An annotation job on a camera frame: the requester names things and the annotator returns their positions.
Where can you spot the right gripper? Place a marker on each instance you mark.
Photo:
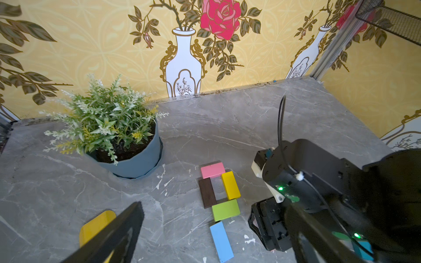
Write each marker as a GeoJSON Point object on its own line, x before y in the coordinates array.
{"type": "Point", "coordinates": [267, 221]}

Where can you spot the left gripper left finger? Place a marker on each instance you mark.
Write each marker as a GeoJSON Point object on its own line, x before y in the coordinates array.
{"type": "Point", "coordinates": [117, 241]}

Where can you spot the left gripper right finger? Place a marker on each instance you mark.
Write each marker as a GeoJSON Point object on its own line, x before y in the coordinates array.
{"type": "Point", "coordinates": [312, 242]}

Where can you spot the green block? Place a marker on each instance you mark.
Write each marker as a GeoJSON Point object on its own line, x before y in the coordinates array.
{"type": "Point", "coordinates": [226, 210]}

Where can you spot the yellow block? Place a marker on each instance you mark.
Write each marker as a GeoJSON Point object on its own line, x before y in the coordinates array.
{"type": "Point", "coordinates": [230, 185]}

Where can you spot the light blue block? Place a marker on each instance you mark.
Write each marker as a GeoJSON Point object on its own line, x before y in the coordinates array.
{"type": "Point", "coordinates": [221, 242]}

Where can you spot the dark brown block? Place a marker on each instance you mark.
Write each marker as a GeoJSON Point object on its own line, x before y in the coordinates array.
{"type": "Point", "coordinates": [207, 193]}

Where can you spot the pink block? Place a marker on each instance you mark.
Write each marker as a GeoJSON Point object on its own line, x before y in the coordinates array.
{"type": "Point", "coordinates": [212, 170]}

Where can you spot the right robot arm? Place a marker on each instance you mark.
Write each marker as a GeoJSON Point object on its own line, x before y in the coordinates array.
{"type": "Point", "coordinates": [327, 209]}

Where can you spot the yellow toy shovel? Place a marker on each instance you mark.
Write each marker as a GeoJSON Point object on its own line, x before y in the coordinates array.
{"type": "Point", "coordinates": [94, 226]}

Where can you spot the teal block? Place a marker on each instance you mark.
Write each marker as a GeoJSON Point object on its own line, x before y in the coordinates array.
{"type": "Point", "coordinates": [360, 253]}

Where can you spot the potted green plant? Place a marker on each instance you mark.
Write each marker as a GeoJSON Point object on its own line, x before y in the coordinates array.
{"type": "Point", "coordinates": [114, 126]}

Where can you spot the black wire mesh basket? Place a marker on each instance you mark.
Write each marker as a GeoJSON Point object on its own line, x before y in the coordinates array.
{"type": "Point", "coordinates": [381, 20]}

